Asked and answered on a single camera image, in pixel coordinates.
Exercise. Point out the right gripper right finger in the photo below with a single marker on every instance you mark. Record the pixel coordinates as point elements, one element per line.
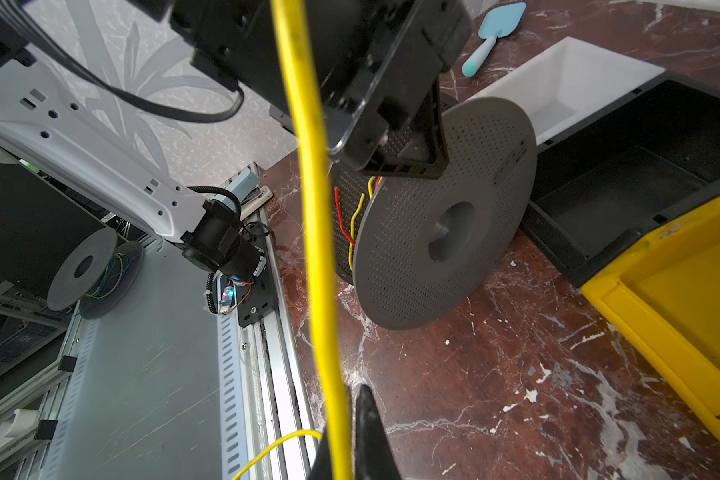
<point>374,459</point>

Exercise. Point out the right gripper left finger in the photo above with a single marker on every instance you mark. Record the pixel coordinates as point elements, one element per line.
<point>321,468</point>

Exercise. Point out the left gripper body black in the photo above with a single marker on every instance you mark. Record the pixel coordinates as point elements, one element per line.
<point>377,63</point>

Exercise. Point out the grey cable spool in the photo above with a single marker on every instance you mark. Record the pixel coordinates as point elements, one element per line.
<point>424,245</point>

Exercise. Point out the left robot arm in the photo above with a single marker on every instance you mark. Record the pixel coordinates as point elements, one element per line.
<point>36,112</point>

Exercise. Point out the light blue brush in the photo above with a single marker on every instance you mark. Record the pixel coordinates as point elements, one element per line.
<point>499,22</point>

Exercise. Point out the white plastic bin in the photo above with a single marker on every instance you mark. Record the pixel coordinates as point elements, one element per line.
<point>568,82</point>

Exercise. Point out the black plastic bin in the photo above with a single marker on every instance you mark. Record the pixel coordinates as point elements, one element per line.
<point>636,164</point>

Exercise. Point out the yellow plastic bin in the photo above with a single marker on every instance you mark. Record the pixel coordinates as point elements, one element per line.
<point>663,295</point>

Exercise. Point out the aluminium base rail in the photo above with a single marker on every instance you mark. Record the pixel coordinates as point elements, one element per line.
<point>265,417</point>

